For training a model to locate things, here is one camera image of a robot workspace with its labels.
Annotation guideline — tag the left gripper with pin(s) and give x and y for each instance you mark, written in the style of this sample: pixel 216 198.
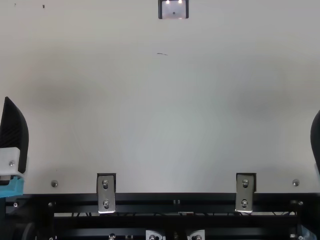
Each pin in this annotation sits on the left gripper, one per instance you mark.
pixel 13 189

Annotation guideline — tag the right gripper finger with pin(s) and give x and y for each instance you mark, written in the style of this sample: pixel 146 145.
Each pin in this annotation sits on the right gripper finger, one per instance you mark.
pixel 316 140

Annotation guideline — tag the small square scanner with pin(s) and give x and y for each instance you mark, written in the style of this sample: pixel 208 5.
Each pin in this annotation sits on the small square scanner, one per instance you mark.
pixel 173 10

